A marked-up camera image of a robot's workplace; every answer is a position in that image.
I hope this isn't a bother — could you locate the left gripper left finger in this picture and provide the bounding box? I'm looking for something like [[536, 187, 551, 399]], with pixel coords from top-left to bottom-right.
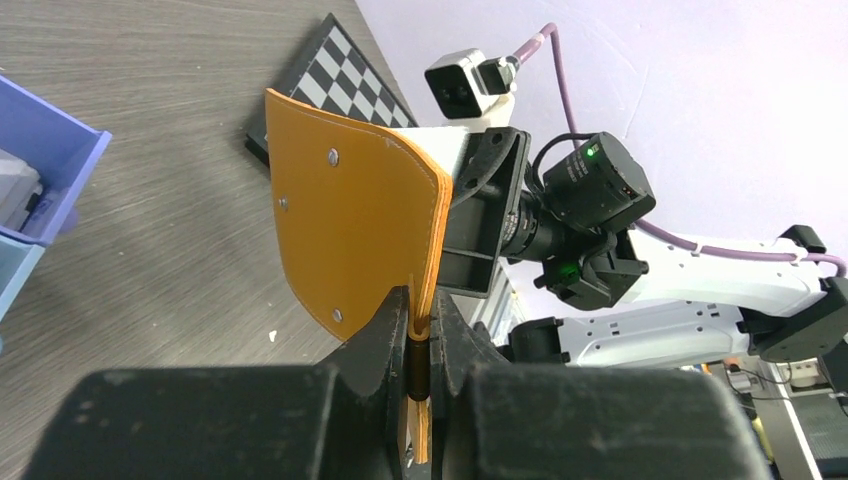
[[321, 286, 410, 479]]

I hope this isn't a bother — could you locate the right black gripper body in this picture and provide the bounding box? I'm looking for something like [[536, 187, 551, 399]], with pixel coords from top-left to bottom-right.
[[437, 127, 530, 298]]

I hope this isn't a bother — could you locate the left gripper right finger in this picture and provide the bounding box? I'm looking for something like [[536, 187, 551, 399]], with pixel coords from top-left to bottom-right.
[[430, 290, 505, 479]]

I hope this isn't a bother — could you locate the orange leather card holder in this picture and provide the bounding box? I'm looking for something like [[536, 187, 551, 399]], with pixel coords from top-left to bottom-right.
[[265, 90, 453, 464]]

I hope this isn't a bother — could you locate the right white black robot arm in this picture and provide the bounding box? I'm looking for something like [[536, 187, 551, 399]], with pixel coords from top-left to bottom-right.
[[436, 127, 847, 367]]

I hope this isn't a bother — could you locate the black white checkerboard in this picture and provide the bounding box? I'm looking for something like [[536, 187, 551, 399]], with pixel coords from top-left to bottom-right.
[[271, 13, 418, 128]]

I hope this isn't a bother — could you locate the blue purple three-drawer organizer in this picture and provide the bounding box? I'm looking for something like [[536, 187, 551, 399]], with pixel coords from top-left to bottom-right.
[[1, 77, 112, 314]]

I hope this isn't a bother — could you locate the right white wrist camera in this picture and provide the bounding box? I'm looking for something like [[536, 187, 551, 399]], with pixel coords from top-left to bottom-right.
[[424, 49, 520, 132]]

